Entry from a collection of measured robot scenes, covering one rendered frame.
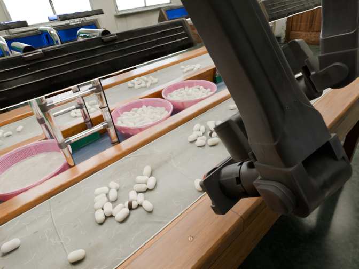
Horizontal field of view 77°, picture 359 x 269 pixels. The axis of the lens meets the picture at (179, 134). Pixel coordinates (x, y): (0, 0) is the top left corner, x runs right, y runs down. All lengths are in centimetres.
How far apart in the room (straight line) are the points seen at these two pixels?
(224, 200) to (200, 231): 12
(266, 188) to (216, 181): 14
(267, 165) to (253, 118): 5
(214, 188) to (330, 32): 33
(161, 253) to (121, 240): 11
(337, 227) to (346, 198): 25
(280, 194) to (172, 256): 27
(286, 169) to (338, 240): 130
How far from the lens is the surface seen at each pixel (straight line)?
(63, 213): 66
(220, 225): 50
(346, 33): 49
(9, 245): 65
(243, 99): 24
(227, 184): 37
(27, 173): 88
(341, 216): 163
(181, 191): 59
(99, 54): 52
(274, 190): 25
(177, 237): 49
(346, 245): 152
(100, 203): 61
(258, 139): 25
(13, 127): 128
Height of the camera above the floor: 117
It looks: 32 degrees down
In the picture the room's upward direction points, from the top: 8 degrees counter-clockwise
